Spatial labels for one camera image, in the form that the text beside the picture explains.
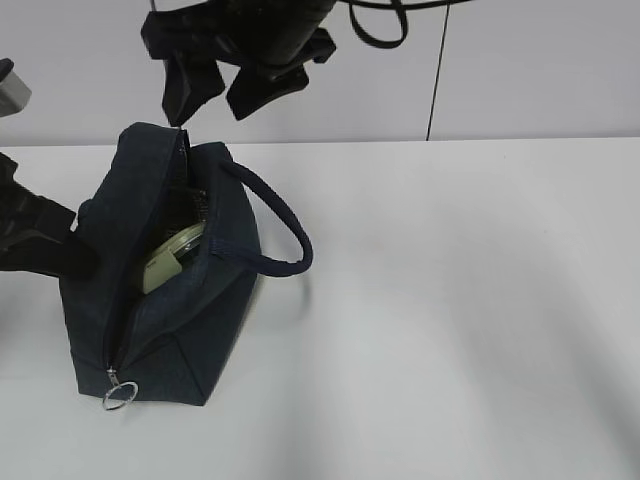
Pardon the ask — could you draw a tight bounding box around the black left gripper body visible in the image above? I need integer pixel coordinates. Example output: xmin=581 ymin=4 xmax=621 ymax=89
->
xmin=1 ymin=154 xmax=75 ymax=277

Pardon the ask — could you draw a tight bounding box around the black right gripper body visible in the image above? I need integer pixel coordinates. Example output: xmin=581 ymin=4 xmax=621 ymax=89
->
xmin=141 ymin=0 xmax=336 ymax=67

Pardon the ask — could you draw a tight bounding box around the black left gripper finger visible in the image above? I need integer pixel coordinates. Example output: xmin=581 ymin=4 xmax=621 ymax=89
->
xmin=47 ymin=232 xmax=98 ymax=280

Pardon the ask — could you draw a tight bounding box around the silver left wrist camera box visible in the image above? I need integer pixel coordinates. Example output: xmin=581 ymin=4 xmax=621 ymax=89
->
xmin=0 ymin=58 xmax=32 ymax=117

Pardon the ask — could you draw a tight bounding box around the green lidded glass food container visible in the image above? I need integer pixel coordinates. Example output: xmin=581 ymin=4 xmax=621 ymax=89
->
xmin=140 ymin=222 xmax=205 ymax=294

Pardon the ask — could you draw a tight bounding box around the dark navy fabric lunch bag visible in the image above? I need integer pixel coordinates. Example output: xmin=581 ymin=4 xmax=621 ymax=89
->
xmin=59 ymin=122 xmax=313 ymax=410

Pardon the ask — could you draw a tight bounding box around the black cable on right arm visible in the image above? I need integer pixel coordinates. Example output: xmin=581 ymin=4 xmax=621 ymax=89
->
xmin=344 ymin=0 xmax=481 ymax=50

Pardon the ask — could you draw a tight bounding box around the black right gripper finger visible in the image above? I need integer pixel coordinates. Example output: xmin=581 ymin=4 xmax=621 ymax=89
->
xmin=226 ymin=64 xmax=309 ymax=121
xmin=162 ymin=55 xmax=225 ymax=126

